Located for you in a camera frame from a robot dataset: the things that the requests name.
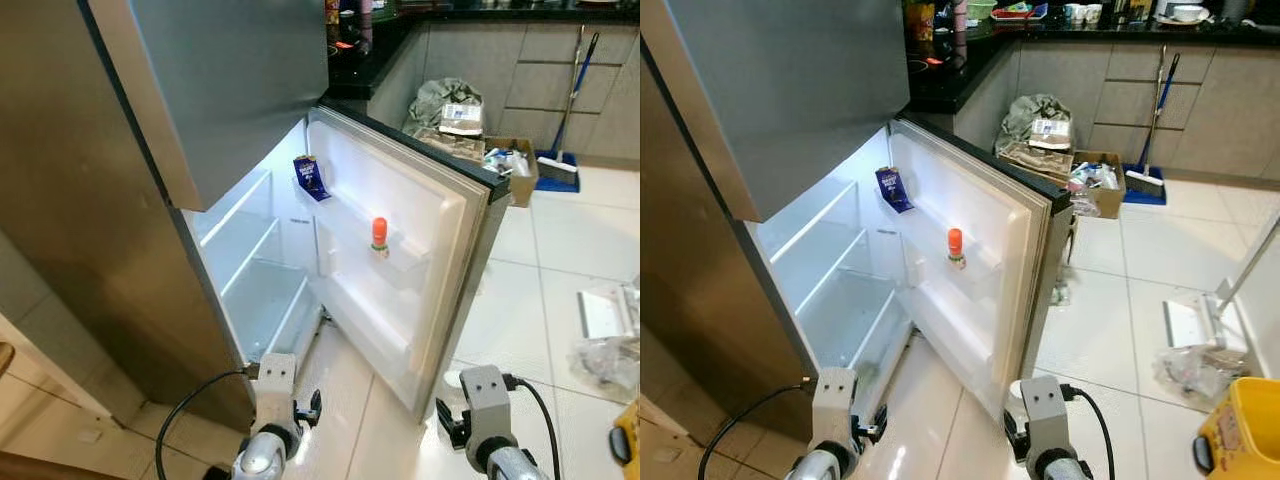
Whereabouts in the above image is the white fridge door shelf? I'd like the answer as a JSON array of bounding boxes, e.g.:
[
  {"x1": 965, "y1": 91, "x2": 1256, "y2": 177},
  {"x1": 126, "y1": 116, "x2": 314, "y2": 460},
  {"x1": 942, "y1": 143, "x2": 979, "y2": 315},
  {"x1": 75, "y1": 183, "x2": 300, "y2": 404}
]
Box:
[
  {"x1": 925, "y1": 240, "x2": 1006, "y2": 301},
  {"x1": 350, "y1": 230, "x2": 431, "y2": 291},
  {"x1": 320, "y1": 283, "x2": 403, "y2": 353},
  {"x1": 900, "y1": 290, "x2": 986, "y2": 361}
]

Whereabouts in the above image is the glass fridge shelf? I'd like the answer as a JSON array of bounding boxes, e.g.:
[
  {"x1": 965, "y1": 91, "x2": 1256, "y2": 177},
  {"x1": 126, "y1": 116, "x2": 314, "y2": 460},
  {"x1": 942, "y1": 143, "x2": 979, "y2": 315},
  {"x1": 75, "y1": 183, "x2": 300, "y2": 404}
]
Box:
[
  {"x1": 195, "y1": 170, "x2": 273, "y2": 246},
  {"x1": 218, "y1": 215, "x2": 284, "y2": 296},
  {"x1": 770, "y1": 180, "x2": 851, "y2": 256},
  {"x1": 790, "y1": 225, "x2": 866, "y2": 306}
]

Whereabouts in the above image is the steel fridge body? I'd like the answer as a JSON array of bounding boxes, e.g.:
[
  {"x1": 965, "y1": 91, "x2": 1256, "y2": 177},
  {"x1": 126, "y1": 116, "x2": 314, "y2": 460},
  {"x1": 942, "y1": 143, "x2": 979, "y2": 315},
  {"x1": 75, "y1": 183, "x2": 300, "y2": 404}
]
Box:
[
  {"x1": 0, "y1": 0, "x2": 331, "y2": 433},
  {"x1": 640, "y1": 0, "x2": 916, "y2": 446}
]

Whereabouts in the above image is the clear crisper drawer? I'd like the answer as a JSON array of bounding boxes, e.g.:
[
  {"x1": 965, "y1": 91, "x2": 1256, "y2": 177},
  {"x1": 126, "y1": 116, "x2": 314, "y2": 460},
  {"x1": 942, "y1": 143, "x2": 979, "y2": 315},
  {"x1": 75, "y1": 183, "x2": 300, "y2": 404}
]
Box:
[
  {"x1": 225, "y1": 270, "x2": 323, "y2": 363},
  {"x1": 795, "y1": 280, "x2": 906, "y2": 376}
]

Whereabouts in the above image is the clear plastic bag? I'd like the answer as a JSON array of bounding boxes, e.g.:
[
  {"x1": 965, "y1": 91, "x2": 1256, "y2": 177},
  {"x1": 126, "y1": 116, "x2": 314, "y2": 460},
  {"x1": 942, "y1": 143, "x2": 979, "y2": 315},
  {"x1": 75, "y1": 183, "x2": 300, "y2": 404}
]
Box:
[
  {"x1": 570, "y1": 335, "x2": 641, "y2": 401},
  {"x1": 1155, "y1": 345, "x2": 1251, "y2": 411}
]

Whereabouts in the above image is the yellow plastic bin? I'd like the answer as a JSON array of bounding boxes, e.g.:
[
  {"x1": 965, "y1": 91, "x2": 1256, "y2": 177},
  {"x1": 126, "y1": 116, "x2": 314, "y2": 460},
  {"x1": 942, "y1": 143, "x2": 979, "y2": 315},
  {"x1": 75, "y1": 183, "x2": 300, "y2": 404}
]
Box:
[
  {"x1": 610, "y1": 400, "x2": 641, "y2": 480},
  {"x1": 1195, "y1": 377, "x2": 1280, "y2": 480}
]

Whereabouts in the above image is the dark blue carton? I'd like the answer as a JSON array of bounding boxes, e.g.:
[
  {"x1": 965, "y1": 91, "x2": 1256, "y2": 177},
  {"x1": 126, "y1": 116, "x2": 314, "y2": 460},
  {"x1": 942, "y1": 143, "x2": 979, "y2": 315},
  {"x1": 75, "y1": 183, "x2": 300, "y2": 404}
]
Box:
[
  {"x1": 293, "y1": 155, "x2": 331, "y2": 201},
  {"x1": 875, "y1": 166, "x2": 914, "y2": 214}
]

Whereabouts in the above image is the cardboard box with clutter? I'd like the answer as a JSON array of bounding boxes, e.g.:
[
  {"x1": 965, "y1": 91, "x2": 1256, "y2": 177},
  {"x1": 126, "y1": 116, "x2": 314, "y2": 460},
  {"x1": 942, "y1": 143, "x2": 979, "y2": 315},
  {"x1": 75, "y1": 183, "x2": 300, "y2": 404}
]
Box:
[
  {"x1": 485, "y1": 137, "x2": 539, "y2": 208},
  {"x1": 1070, "y1": 150, "x2": 1126, "y2": 219}
]

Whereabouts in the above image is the torn cardboard pile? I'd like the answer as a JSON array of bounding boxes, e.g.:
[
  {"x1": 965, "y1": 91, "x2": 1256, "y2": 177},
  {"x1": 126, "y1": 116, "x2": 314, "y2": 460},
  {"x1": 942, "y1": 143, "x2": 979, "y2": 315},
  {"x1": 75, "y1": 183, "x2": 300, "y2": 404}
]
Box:
[
  {"x1": 1000, "y1": 140, "x2": 1076, "y2": 181},
  {"x1": 415, "y1": 125, "x2": 486, "y2": 163}
]

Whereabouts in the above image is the white labelled parcel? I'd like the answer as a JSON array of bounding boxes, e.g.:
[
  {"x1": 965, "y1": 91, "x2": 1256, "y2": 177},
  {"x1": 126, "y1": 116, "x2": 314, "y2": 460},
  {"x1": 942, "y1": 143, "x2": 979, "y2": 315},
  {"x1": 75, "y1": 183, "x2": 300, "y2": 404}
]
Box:
[
  {"x1": 440, "y1": 103, "x2": 484, "y2": 136},
  {"x1": 1030, "y1": 118, "x2": 1071, "y2": 149}
]

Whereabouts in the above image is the grey green bag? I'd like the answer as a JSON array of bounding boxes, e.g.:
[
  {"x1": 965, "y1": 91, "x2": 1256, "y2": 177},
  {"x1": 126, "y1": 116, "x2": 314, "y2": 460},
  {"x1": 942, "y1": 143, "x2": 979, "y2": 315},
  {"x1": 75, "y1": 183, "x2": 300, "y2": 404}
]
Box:
[
  {"x1": 995, "y1": 93, "x2": 1073, "y2": 151},
  {"x1": 405, "y1": 78, "x2": 486, "y2": 136}
]

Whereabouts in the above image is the black countertop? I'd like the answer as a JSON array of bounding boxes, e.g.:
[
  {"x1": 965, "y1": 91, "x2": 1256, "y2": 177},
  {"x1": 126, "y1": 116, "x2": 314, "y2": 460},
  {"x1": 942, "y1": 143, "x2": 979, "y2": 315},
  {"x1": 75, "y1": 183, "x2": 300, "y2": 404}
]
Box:
[
  {"x1": 328, "y1": 0, "x2": 641, "y2": 101},
  {"x1": 905, "y1": 0, "x2": 1280, "y2": 113}
]

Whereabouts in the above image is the steel freezer door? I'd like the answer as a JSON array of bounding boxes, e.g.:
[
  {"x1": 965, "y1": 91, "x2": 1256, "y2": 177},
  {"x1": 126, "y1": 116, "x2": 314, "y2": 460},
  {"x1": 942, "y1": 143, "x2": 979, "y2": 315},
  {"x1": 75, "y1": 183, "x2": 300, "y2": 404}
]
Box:
[
  {"x1": 640, "y1": 0, "x2": 909, "y2": 223},
  {"x1": 88, "y1": 0, "x2": 331, "y2": 211}
]

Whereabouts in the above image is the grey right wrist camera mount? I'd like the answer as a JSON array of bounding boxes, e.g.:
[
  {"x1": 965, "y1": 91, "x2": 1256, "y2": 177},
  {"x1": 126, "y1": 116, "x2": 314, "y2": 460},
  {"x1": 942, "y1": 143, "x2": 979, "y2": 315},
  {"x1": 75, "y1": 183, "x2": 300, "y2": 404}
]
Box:
[
  {"x1": 1020, "y1": 377, "x2": 1073, "y2": 459},
  {"x1": 458, "y1": 365, "x2": 513, "y2": 448}
]

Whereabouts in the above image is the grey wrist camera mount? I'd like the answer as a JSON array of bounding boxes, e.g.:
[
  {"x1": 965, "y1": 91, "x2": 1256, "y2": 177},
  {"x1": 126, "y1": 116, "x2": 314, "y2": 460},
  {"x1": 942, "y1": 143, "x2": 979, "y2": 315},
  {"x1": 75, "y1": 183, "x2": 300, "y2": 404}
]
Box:
[
  {"x1": 812, "y1": 368, "x2": 859, "y2": 451},
  {"x1": 1020, "y1": 377, "x2": 1073, "y2": 459},
  {"x1": 255, "y1": 353, "x2": 298, "y2": 436},
  {"x1": 458, "y1": 365, "x2": 513, "y2": 448}
]

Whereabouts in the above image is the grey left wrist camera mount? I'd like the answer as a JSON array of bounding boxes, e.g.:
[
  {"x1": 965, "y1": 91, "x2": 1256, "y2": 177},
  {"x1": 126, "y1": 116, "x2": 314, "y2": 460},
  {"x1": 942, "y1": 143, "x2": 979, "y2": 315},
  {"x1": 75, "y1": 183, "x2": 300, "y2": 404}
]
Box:
[
  {"x1": 812, "y1": 368, "x2": 859, "y2": 451},
  {"x1": 255, "y1": 353, "x2": 298, "y2": 436}
]

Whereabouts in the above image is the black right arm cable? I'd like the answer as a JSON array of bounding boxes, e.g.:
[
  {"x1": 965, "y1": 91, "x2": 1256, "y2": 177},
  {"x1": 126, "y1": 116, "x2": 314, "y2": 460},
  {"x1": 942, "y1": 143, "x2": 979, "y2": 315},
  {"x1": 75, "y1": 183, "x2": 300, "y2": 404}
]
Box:
[
  {"x1": 505, "y1": 375, "x2": 563, "y2": 480},
  {"x1": 1065, "y1": 385, "x2": 1116, "y2": 480}
]

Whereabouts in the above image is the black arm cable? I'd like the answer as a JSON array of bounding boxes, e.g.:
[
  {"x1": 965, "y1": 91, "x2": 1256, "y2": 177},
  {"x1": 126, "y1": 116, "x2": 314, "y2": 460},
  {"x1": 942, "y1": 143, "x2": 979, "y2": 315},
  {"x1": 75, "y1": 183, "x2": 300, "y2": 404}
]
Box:
[
  {"x1": 697, "y1": 383, "x2": 819, "y2": 480},
  {"x1": 1065, "y1": 385, "x2": 1116, "y2": 480},
  {"x1": 505, "y1": 375, "x2": 563, "y2": 480},
  {"x1": 155, "y1": 370, "x2": 261, "y2": 480}
]

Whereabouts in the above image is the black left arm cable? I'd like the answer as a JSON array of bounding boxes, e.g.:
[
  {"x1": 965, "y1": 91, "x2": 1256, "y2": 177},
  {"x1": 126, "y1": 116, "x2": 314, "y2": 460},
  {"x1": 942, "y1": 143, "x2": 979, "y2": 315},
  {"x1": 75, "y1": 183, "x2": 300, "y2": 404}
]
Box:
[
  {"x1": 155, "y1": 370, "x2": 261, "y2": 480},
  {"x1": 697, "y1": 383, "x2": 819, "y2": 480}
]

